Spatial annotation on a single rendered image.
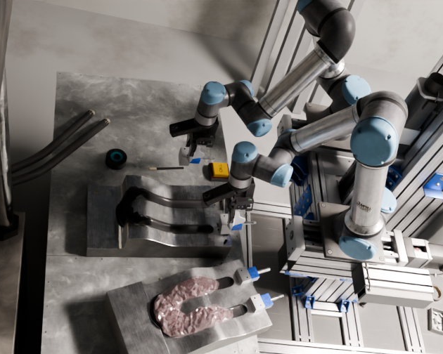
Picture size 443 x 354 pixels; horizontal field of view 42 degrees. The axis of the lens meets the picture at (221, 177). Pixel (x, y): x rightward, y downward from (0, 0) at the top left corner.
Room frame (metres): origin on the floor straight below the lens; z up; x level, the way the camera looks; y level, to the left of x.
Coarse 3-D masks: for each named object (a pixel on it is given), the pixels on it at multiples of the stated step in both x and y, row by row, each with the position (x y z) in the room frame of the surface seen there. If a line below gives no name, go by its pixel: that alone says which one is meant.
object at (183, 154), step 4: (180, 148) 1.40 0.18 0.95; (184, 148) 1.40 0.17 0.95; (188, 148) 1.41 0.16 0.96; (180, 152) 1.39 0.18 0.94; (184, 152) 1.38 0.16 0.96; (180, 156) 1.38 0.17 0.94; (184, 156) 1.37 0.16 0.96; (204, 156) 1.43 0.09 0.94; (180, 160) 1.36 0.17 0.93; (184, 160) 1.37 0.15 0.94; (192, 160) 1.38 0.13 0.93; (196, 160) 1.39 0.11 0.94; (180, 164) 1.36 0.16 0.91; (184, 164) 1.37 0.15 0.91
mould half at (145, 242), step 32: (160, 192) 1.21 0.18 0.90; (192, 192) 1.28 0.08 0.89; (96, 224) 1.01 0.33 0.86; (128, 224) 1.02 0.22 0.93; (192, 224) 1.15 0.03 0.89; (96, 256) 0.93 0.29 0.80; (128, 256) 0.98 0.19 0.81; (160, 256) 1.02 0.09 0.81; (192, 256) 1.07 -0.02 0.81; (224, 256) 1.13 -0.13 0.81
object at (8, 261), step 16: (0, 240) 0.85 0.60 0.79; (16, 240) 0.87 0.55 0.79; (0, 256) 0.80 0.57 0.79; (16, 256) 0.82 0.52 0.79; (0, 272) 0.75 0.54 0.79; (16, 272) 0.77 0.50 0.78; (0, 288) 0.70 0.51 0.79; (16, 288) 0.72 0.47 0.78; (0, 304) 0.65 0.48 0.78; (16, 304) 0.67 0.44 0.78; (0, 320) 0.61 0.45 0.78; (16, 320) 0.64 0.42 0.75; (0, 336) 0.56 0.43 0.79; (0, 352) 0.52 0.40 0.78
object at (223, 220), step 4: (220, 216) 1.19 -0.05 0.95; (224, 216) 1.19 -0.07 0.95; (220, 220) 1.18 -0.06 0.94; (224, 220) 1.18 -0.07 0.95; (220, 224) 1.17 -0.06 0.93; (224, 224) 1.16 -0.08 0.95; (240, 224) 1.19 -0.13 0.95; (244, 224) 1.21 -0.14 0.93; (220, 228) 1.16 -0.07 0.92; (224, 228) 1.16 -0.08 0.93; (228, 228) 1.16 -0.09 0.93; (232, 228) 1.17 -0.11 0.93; (236, 228) 1.18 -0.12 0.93; (240, 228) 1.19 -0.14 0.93; (220, 232) 1.15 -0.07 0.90; (224, 232) 1.16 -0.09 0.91; (228, 232) 1.16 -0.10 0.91
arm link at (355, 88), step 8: (336, 80) 1.77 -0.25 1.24; (344, 80) 1.76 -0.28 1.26; (352, 80) 1.77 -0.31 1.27; (360, 80) 1.79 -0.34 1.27; (336, 88) 1.74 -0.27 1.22; (344, 88) 1.72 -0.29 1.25; (352, 88) 1.73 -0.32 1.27; (360, 88) 1.75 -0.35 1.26; (368, 88) 1.77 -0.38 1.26; (336, 96) 1.73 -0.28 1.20; (344, 96) 1.71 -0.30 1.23; (352, 96) 1.70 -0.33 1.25; (360, 96) 1.71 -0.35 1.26; (336, 104) 1.72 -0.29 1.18; (344, 104) 1.70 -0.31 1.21; (352, 104) 1.70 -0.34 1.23
